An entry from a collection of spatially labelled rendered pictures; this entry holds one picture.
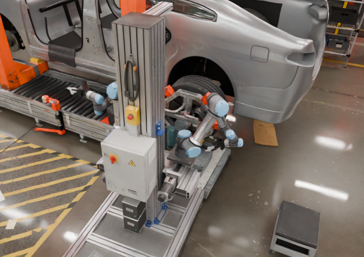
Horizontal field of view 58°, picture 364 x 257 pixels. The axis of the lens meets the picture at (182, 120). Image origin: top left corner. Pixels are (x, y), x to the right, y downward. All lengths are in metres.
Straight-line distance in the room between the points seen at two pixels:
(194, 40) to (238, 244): 2.01
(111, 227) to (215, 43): 1.98
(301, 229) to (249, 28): 1.84
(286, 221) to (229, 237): 0.57
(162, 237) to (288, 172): 1.81
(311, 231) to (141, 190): 1.54
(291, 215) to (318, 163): 1.34
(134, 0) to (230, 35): 0.95
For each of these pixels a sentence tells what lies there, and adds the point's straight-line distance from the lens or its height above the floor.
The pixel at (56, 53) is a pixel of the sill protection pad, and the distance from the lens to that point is 4.59.
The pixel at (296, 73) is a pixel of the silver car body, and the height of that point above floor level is 1.34.
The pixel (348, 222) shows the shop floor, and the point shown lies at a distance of 3.86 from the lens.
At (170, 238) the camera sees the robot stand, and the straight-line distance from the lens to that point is 3.03.
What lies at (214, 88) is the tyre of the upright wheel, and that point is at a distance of 3.23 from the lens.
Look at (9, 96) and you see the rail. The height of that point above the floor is 0.34.
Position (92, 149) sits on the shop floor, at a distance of 4.26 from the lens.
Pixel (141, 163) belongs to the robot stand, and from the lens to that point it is 2.28.
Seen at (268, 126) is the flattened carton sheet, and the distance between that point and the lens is 4.79.
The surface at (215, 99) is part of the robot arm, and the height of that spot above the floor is 1.39.
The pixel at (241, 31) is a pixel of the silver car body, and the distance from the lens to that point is 3.19.
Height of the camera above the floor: 2.70
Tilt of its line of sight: 35 degrees down
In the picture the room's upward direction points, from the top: 3 degrees clockwise
